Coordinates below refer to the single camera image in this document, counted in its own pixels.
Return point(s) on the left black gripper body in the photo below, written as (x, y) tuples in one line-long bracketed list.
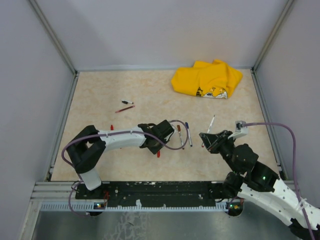
[(154, 149)]

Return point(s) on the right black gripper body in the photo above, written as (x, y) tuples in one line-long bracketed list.
[(226, 153)]

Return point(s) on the white pen blue markings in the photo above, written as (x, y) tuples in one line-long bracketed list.
[(181, 139)]

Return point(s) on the dark red pen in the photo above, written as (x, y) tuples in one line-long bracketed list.
[(124, 109)]

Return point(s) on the white pen red tip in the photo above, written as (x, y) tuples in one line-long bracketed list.
[(209, 128)]

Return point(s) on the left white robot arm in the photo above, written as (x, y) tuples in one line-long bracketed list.
[(87, 147)]

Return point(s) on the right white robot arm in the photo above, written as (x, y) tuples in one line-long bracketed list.
[(254, 181)]

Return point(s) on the black capped marker pen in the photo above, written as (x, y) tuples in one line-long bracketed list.
[(127, 102)]

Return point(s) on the yellow folded t-shirt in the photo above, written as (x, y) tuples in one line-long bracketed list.
[(216, 80)]

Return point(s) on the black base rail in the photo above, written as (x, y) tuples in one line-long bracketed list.
[(157, 194)]

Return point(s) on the white slotted cable duct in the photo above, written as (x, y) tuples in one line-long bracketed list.
[(63, 206)]

